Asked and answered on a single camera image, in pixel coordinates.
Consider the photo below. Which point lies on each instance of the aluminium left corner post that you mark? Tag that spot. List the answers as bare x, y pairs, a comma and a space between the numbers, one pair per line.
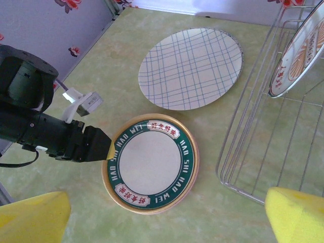
114, 8

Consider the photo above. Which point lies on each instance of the yellow rim green band plate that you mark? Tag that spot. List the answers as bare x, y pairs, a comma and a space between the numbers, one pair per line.
152, 157

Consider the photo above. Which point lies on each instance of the white plate orange print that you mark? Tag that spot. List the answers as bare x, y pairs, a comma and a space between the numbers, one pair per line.
301, 50

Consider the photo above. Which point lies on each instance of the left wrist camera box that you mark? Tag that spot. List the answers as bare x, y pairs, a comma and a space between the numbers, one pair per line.
89, 102

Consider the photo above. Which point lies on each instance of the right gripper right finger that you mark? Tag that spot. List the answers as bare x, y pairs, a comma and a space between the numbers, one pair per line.
298, 217

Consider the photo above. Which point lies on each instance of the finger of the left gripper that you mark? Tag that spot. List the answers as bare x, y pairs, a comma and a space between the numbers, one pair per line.
96, 144

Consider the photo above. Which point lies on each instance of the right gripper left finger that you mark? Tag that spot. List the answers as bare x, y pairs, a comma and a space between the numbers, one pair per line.
30, 220

